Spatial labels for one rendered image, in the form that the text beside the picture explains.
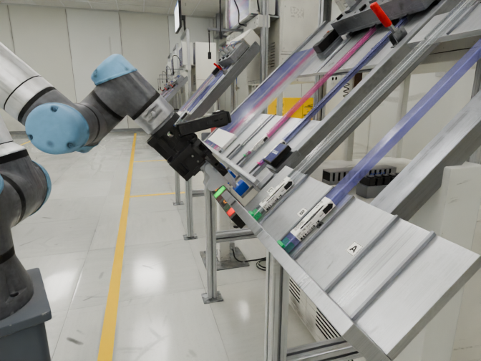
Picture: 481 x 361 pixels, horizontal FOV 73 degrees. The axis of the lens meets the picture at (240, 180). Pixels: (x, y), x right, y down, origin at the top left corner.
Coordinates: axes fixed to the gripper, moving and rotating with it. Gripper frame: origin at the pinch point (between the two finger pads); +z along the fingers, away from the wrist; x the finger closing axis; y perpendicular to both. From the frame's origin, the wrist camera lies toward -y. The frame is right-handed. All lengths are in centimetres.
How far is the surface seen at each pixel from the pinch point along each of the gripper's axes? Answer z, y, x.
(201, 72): 9, -93, -460
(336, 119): 2.7, -23.7, 10.0
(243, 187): 2.3, -0.6, 1.2
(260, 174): 2.4, -5.2, 2.4
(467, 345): 87, -15, 10
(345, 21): -3, -56, -21
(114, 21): -193, -87, -871
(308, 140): 1.4, -16.3, 10.0
